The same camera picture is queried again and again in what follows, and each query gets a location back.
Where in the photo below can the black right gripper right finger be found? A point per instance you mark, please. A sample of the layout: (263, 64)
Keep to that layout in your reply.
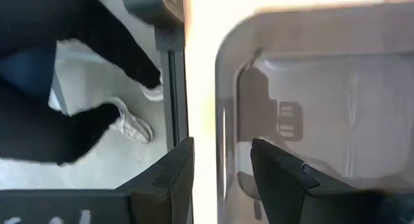
(284, 191)

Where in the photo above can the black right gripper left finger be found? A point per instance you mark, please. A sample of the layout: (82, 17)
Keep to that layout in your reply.
(161, 191)

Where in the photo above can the dark smoked plastic basket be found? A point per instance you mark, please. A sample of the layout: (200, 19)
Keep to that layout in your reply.
(323, 33)

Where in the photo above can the white shoe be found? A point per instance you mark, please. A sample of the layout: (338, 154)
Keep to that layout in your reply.
(134, 125)
(153, 93)

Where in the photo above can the person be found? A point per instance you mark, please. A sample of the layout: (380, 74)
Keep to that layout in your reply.
(26, 136)

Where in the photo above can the grey rounded fixture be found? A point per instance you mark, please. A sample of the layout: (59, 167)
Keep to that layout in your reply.
(145, 5)

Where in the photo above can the black metal table frame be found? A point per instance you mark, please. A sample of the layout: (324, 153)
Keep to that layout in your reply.
(174, 88)

